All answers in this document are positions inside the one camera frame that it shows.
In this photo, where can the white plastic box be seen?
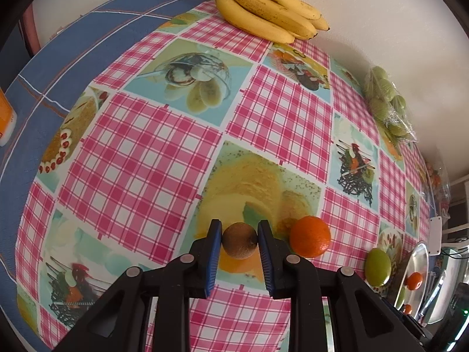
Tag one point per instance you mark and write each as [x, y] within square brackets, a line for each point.
[435, 234]

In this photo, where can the orange white tube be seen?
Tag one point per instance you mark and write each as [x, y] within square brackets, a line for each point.
[6, 117]

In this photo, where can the yellow banana bunch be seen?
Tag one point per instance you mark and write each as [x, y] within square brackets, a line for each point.
[256, 14]

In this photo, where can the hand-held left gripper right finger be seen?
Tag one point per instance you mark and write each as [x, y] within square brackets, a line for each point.
[265, 260]

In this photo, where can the pink checked tablecloth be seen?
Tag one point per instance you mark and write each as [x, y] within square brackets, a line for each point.
[146, 154]

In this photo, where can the clear box of longans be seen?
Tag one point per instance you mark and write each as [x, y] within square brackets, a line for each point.
[436, 179]

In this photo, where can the clear pack of green jujubes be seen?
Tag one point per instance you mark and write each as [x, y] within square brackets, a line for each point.
[384, 106]

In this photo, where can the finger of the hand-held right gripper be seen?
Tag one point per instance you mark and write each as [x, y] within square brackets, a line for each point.
[410, 324]

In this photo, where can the small brown fruit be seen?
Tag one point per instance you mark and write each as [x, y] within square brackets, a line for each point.
[240, 242]

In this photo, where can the orange mandarin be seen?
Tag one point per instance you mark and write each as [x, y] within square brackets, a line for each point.
[309, 236]
[406, 308]
[415, 280]

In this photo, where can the small green jujube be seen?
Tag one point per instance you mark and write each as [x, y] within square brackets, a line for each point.
[400, 297]

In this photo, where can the large green jujube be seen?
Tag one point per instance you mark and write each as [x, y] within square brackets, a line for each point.
[379, 271]

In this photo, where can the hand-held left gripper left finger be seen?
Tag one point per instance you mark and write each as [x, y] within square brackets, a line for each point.
[214, 260]

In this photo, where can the round metal bowl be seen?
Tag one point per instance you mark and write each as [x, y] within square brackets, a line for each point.
[421, 260]

